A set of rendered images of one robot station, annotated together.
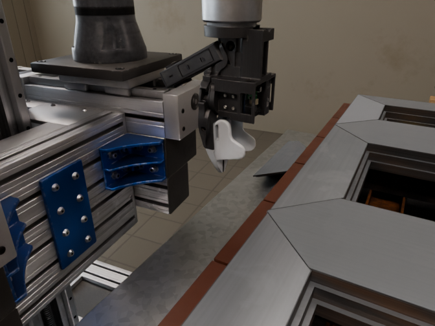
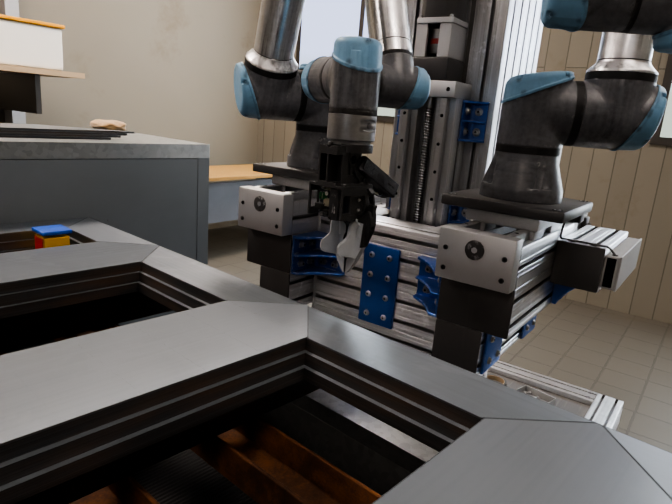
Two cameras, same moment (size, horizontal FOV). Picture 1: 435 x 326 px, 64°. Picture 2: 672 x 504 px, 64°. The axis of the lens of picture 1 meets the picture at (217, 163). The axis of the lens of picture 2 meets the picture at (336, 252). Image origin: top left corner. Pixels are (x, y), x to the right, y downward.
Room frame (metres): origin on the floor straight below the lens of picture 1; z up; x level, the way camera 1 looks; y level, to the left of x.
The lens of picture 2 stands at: (0.64, -0.86, 1.17)
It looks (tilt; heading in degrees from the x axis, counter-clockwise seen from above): 14 degrees down; 102
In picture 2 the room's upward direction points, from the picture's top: 5 degrees clockwise
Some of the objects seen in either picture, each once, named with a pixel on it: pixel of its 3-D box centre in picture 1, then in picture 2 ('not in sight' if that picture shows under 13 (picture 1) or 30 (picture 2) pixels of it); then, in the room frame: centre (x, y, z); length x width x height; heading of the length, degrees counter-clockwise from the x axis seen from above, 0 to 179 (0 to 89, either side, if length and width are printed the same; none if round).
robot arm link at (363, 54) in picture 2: not in sight; (355, 77); (0.47, -0.02, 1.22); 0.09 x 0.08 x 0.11; 127
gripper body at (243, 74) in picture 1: (235, 73); (344, 181); (0.47, -0.02, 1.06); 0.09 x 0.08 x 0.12; 61
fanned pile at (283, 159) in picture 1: (297, 160); not in sight; (0.98, -0.25, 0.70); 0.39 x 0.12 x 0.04; 151
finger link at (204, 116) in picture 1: (211, 118); not in sight; (0.47, 0.01, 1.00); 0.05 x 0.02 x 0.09; 151
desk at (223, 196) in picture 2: not in sight; (232, 209); (-1.16, 3.34, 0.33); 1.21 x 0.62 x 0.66; 67
